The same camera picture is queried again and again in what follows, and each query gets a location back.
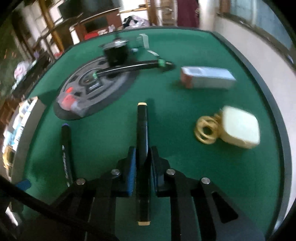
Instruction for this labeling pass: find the yellow-tipped black marker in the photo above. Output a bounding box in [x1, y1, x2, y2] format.
[136, 102, 151, 226]

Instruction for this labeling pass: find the purple-tipped black marker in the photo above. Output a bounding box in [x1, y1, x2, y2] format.
[61, 123, 76, 187]

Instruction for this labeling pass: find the brown cardboard box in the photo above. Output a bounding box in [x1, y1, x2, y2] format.
[1, 96, 46, 184]

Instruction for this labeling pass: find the dark side table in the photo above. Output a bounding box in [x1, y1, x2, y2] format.
[11, 52, 52, 99]

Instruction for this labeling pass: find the red item plastic bag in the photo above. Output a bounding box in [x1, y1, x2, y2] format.
[57, 92, 91, 117]

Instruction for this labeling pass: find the cream earbud case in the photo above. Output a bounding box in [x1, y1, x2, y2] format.
[220, 105, 260, 149]

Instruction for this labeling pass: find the round grey table centre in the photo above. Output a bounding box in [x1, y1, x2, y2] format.
[53, 56, 139, 121]

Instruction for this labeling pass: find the grey red-ended box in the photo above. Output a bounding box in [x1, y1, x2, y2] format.
[181, 66, 237, 89]

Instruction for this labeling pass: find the black stepper motor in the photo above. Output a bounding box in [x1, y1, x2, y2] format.
[100, 31, 130, 67]

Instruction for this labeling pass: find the green-tipped black marker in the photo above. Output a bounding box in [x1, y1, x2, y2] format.
[92, 59, 175, 78]

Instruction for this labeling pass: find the black television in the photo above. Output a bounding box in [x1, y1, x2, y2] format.
[58, 0, 122, 19]

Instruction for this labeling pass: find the wooden chair with red cloth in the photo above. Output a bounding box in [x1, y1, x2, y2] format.
[147, 0, 200, 28]

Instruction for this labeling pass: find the yellow coiled keychain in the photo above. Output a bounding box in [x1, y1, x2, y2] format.
[194, 113, 222, 145]

